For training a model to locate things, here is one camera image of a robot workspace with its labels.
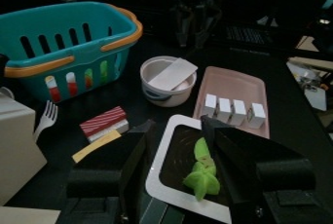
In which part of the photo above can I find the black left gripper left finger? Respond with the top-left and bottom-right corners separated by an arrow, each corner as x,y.
56,118 -> 158,224

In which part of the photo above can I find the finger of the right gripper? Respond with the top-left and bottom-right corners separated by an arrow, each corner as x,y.
194,7 -> 223,50
174,8 -> 195,49

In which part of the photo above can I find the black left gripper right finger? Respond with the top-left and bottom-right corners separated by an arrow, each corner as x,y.
199,114 -> 333,224

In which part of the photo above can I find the yellow egg sushi slice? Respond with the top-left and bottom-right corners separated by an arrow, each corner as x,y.
71,130 -> 122,164

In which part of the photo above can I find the red striped tuna sushi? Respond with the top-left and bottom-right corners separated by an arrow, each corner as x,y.
78,105 -> 130,143

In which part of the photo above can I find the green toy leaf garnish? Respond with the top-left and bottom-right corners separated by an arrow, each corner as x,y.
181,136 -> 221,203

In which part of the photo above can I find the flat white rectangular card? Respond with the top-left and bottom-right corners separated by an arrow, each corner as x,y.
147,57 -> 199,92

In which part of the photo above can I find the white-rimmed black plate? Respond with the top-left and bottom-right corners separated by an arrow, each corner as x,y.
145,114 -> 233,224

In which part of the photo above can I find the white toy pot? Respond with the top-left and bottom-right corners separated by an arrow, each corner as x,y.
139,56 -> 198,108

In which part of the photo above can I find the pink rectangular tray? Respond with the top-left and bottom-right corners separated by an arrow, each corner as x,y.
191,65 -> 270,139

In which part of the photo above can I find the white plastic fork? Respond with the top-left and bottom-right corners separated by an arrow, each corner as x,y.
32,99 -> 60,143

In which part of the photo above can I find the cream toy box appliance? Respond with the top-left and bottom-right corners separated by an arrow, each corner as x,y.
0,87 -> 48,206

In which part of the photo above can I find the red toy food in basket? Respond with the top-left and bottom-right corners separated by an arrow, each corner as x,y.
44,59 -> 110,103

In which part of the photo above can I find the teal basket with orange handles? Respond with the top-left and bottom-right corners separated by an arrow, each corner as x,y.
0,1 -> 145,104

